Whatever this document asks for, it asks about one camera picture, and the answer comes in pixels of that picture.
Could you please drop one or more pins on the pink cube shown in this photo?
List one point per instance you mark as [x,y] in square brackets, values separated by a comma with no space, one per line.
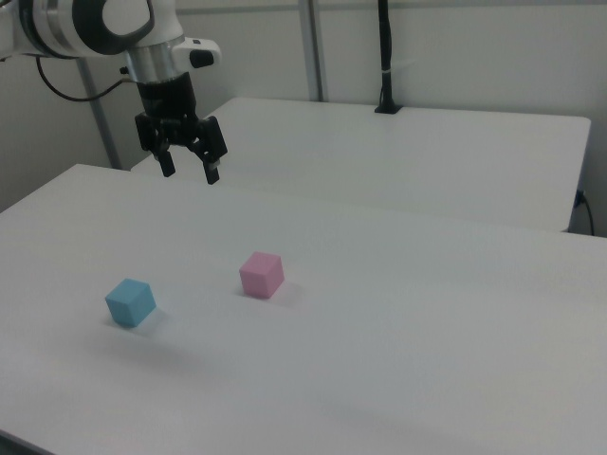
[261,277]

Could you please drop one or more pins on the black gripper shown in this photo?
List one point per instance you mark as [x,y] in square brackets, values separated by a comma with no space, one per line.
[168,104]

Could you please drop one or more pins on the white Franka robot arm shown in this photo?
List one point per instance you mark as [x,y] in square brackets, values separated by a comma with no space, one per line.
[71,23]

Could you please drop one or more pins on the black camera pole with clamp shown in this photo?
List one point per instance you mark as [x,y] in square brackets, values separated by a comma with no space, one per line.
[387,47]

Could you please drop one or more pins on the blue cube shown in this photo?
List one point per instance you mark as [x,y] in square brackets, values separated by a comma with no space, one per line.
[128,305]

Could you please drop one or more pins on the grey metal frame post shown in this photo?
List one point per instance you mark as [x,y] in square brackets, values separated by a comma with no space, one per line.
[315,47]
[102,123]

